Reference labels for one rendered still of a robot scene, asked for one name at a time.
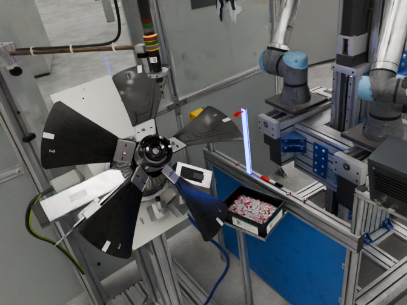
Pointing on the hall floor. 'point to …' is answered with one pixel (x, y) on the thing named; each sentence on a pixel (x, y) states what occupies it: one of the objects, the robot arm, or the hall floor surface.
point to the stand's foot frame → (186, 280)
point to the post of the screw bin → (244, 267)
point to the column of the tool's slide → (14, 138)
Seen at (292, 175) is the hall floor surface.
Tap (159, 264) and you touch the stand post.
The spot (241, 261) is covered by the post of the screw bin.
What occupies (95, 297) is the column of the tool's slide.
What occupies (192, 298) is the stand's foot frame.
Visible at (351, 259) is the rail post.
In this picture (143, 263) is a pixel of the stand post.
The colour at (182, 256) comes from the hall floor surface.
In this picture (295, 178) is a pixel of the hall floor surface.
